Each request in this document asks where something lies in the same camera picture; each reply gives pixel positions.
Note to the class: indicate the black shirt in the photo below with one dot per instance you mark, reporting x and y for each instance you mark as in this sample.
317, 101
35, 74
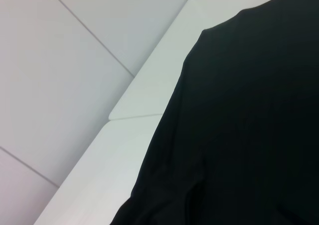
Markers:
236, 110

